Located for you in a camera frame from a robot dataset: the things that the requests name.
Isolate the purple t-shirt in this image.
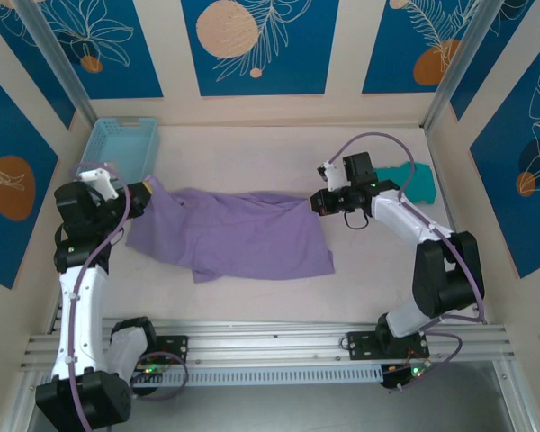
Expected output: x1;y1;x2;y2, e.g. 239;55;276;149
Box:
125;175;337;284

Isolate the folded teal t-shirt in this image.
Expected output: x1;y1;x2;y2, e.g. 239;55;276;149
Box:
372;161;437;204

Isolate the light blue perforated plastic basket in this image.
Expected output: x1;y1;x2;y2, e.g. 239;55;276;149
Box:
74;117;161;184

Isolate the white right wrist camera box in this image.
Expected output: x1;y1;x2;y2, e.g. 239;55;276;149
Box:
317;161;346;190

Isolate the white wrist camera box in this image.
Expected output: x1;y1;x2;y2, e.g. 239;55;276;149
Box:
75;166;118;199
317;161;346;190

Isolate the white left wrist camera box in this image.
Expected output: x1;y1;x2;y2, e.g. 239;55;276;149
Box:
75;166;118;199

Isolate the thin black cable loop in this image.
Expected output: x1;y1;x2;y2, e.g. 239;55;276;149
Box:
343;207;371;231

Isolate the aluminium table side rail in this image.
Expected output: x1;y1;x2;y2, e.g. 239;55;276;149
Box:
425;128;458;230

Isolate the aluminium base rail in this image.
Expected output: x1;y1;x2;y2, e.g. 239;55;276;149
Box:
20;319;512;371

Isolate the short purple cable loop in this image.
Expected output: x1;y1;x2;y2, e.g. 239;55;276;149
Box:
130;351;189;400

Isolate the grey slotted cable duct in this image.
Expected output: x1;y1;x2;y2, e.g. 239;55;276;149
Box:
130;363;383;389

